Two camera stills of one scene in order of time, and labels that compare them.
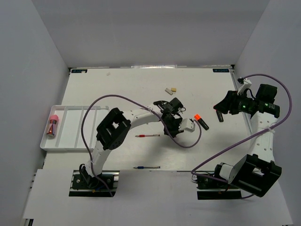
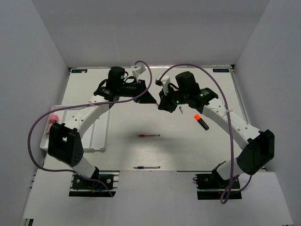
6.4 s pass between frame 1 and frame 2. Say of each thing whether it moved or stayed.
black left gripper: moved
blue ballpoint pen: stayed
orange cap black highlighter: stayed
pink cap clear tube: stayed
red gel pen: stayed
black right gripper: moved
